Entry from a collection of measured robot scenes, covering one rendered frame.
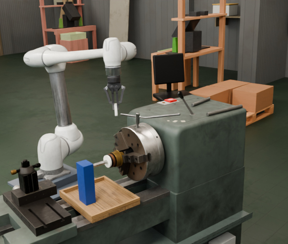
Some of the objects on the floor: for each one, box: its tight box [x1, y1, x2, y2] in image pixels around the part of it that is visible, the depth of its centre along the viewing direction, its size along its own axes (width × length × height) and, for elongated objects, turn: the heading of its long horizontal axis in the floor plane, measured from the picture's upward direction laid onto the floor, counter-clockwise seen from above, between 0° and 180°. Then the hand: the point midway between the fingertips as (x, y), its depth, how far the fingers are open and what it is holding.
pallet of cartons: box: [189, 79, 274, 126], centre depth 641 cm, size 126×89×46 cm
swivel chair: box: [152, 53, 194, 102], centre depth 563 cm, size 70×70×110 cm
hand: (115, 109), depth 239 cm, fingers closed
